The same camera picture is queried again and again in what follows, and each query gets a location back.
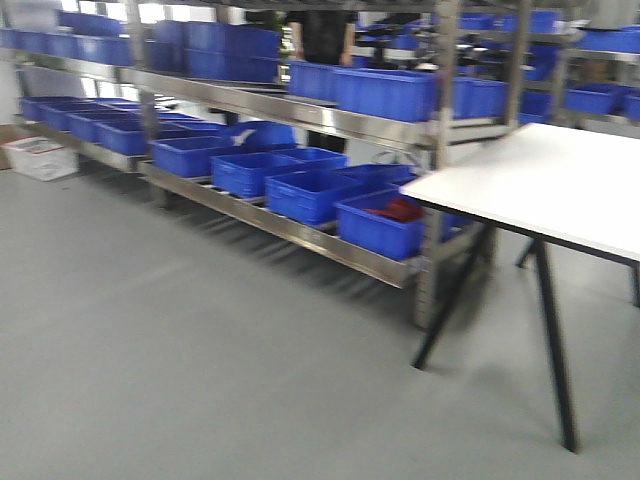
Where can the person in black clothes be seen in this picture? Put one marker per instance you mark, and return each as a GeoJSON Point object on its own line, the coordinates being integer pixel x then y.
{"type": "Point", "coordinates": [323, 36]}

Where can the white table with black legs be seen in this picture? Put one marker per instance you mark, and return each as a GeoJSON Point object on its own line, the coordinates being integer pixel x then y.
{"type": "Point", "coordinates": [572, 188]}

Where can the white plastic basket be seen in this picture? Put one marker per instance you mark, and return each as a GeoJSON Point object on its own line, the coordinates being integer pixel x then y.
{"type": "Point", "coordinates": [41, 158]}

